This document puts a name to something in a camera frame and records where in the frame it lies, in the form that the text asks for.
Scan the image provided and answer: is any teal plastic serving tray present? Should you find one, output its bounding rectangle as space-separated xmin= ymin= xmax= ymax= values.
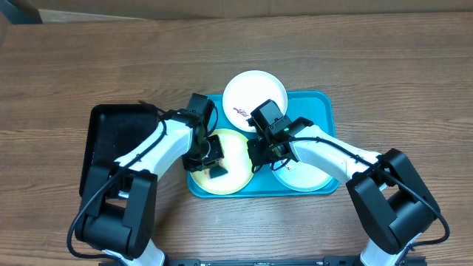
xmin=208 ymin=91 xmax=340 ymax=198

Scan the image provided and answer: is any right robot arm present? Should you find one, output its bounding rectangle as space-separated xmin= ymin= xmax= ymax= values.
xmin=248 ymin=100 xmax=445 ymax=265

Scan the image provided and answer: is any black rectangular tray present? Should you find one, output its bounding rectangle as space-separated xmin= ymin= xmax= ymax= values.
xmin=79 ymin=103 xmax=158 ymax=194

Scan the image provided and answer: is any yellow-green plate with stain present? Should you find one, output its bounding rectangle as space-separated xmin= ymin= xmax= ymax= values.
xmin=190 ymin=129 xmax=253 ymax=195

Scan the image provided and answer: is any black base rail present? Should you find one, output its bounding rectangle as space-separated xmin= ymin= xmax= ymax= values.
xmin=98 ymin=255 xmax=428 ymax=266

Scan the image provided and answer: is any light blue plate with stain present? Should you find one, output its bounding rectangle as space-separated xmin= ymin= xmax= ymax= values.
xmin=273 ymin=160 xmax=333 ymax=192

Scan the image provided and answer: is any white plate with stain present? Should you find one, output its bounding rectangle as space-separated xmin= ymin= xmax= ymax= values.
xmin=222 ymin=70 xmax=288 ymax=132

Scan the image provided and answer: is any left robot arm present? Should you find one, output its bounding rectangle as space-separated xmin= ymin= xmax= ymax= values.
xmin=67 ymin=94 xmax=227 ymax=266

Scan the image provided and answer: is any green and pink sponge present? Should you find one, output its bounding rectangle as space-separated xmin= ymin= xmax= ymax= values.
xmin=209 ymin=166 xmax=228 ymax=179

